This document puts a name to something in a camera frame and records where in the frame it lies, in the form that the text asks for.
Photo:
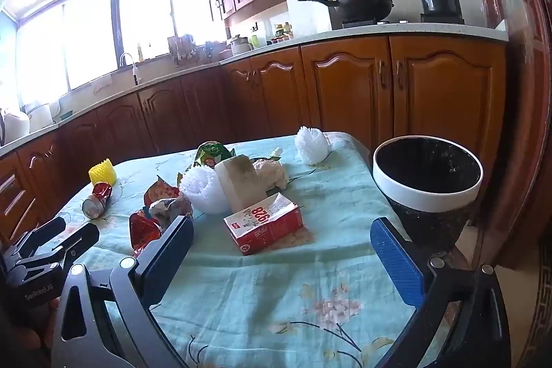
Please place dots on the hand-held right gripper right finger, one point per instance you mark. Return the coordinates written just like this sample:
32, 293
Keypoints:
396, 264

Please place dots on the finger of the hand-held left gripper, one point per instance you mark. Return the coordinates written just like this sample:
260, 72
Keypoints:
43, 231
77, 241

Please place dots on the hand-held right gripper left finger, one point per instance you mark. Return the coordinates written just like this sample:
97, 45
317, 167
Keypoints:
172, 253

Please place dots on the black white-rimmed bin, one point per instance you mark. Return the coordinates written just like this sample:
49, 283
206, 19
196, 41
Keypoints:
431, 221

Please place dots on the white foam fruit net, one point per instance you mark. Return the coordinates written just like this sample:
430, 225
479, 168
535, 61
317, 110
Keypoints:
202, 191
310, 146

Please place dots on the green snack bag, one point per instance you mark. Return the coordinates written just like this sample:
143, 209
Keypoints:
211, 152

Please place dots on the white tissue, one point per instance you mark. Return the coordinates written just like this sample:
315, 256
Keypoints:
271, 176

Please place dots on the red snack wrapper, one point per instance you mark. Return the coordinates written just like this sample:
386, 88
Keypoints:
159, 191
144, 230

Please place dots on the crushed red drink can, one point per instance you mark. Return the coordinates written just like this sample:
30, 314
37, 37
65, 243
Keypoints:
95, 202

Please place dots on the crumpled grey wrapper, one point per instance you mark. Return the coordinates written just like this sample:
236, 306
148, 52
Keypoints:
170, 208

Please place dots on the yellow foam fruit net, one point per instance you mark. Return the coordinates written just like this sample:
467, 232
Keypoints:
102, 173

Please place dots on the light blue floral tablecloth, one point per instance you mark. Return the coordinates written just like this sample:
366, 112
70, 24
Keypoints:
258, 299

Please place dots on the red and white carton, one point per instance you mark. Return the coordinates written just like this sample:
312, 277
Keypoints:
267, 225

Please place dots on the white kitchen appliance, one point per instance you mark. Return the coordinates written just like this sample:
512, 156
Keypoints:
13, 128
39, 117

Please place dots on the sink faucet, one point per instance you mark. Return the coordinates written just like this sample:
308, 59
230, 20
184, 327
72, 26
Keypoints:
136, 75

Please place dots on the wooden base cabinets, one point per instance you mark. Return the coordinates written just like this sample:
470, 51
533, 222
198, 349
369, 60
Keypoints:
353, 87

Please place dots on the kitchen window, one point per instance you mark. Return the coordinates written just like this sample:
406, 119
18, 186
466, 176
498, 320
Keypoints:
86, 31

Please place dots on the utensil rack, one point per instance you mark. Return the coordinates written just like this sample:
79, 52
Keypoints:
183, 49

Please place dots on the green cup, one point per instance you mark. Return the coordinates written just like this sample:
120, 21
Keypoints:
255, 41

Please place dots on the gas stove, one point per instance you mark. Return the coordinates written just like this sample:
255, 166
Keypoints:
371, 23

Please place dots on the condiment jars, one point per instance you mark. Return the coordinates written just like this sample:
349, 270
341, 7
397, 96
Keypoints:
282, 32

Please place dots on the black wok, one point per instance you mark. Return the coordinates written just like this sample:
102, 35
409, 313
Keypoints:
362, 6

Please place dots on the red wooden door frame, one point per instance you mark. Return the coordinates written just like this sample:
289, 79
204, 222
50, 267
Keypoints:
509, 92

